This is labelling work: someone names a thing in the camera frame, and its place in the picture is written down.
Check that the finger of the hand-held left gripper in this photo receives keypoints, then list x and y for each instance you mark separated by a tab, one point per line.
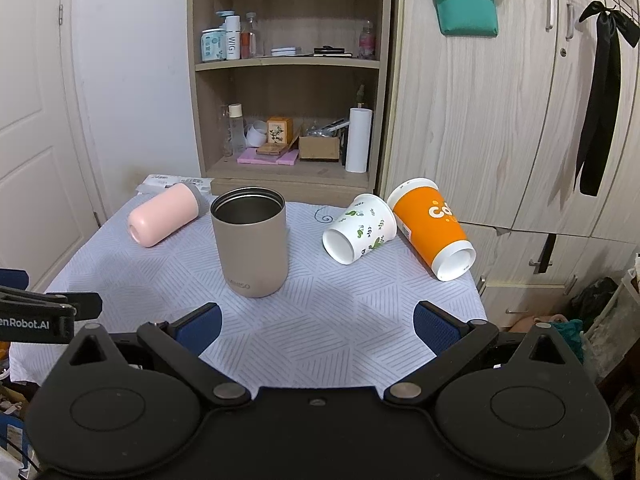
85	305
12	279

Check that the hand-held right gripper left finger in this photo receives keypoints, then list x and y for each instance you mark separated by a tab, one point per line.
202	327

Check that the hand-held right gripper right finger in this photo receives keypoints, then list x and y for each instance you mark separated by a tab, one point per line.
435	330

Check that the orange paper cup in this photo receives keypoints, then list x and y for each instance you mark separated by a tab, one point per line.
430	227

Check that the pink cup with grey lid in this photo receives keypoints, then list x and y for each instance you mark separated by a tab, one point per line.
162	212

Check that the white leaf print paper cup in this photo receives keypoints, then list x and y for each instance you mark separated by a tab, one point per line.
362	230

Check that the beige steel tumbler cup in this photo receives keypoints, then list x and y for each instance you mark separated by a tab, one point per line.
250	250

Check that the white patterned table cloth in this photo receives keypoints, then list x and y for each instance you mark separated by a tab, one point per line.
325	310

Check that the teal cloth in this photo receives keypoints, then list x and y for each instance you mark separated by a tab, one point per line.
567	335

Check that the white tissue packet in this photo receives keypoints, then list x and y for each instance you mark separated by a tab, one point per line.
160	181

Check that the white door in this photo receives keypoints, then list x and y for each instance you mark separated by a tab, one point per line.
35	135

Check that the dark cloth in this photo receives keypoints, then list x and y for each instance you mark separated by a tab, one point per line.
595	300

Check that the pink flat box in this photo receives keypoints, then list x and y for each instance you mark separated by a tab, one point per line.
247	158

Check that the white laundry basket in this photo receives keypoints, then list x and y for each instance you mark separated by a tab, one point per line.
617	320

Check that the brown compact case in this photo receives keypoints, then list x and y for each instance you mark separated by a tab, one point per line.
270	150

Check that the clear bottle with beige cap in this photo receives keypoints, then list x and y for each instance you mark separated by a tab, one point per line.
235	130

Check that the white paper roll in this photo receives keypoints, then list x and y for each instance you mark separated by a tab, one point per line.
358	140

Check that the wooden wardrobe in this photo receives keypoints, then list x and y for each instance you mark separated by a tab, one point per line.
500	135

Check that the yellow floral box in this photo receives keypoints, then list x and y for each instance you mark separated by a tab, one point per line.
279	131

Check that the brown cardboard box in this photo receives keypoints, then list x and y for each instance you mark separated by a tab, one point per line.
319	149

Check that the silver metal clutter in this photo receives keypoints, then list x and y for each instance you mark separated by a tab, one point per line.
325	129

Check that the wooden shelf unit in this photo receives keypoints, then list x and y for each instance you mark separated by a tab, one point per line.
300	90

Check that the black ribbon bow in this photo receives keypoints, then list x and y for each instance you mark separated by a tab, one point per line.
600	110

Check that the white green label jar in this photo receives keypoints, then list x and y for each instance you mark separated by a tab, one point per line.
212	46

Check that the white flat case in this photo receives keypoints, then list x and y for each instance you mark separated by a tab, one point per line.
285	52

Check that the white tall bottle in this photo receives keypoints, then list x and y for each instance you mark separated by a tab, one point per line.
232	40

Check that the clear bottle with red liquid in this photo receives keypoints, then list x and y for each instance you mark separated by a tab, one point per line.
248	40

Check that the pink small bottle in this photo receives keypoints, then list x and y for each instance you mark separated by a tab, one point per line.
366	42

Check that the black flat items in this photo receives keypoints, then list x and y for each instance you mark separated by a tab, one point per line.
332	52

